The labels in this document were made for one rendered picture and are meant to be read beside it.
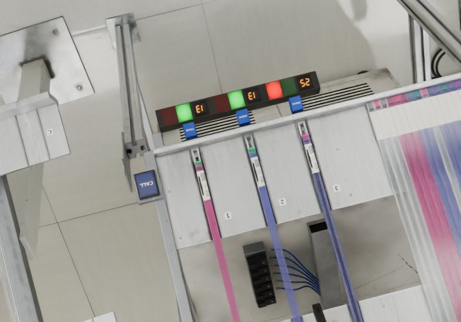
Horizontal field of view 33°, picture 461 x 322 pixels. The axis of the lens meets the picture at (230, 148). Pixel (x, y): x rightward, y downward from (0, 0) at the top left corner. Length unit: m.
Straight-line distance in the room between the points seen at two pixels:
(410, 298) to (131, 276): 1.35
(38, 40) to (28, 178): 0.61
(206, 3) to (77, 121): 0.52
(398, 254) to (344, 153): 0.50
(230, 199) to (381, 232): 0.52
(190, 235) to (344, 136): 0.36
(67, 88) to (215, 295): 0.75
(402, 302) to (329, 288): 0.44
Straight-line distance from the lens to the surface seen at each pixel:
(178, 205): 1.54
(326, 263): 1.89
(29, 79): 2.14
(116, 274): 2.68
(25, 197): 1.65
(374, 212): 1.89
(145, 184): 1.51
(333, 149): 1.56
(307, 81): 1.61
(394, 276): 2.04
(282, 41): 2.29
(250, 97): 1.60
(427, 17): 1.92
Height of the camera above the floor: 2.04
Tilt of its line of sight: 57 degrees down
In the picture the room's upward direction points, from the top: 163 degrees clockwise
